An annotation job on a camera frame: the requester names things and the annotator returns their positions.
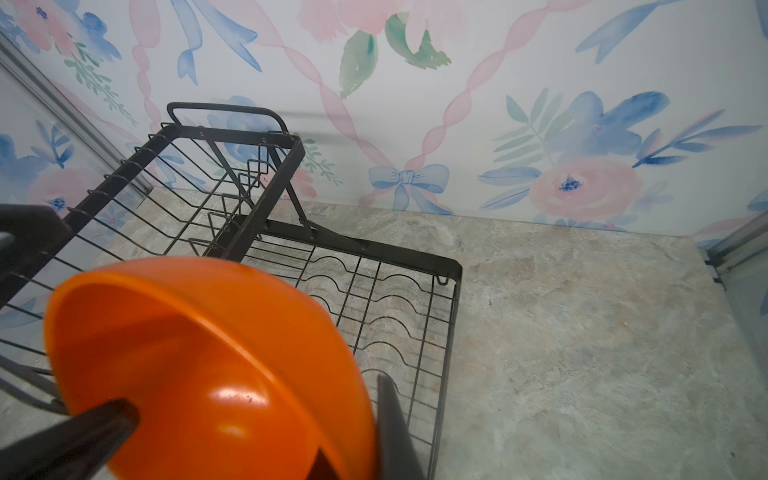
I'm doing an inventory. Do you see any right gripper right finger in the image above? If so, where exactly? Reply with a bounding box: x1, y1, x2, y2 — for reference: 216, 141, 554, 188
376, 374, 426, 480

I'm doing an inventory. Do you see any black wire dish rack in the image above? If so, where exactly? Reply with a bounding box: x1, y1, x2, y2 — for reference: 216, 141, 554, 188
1, 102, 462, 478

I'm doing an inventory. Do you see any orange plastic bowl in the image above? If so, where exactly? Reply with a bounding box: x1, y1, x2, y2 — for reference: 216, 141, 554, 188
43, 257, 377, 479

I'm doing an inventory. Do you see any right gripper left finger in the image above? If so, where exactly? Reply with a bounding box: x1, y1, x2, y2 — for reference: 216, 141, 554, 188
1, 399, 140, 479

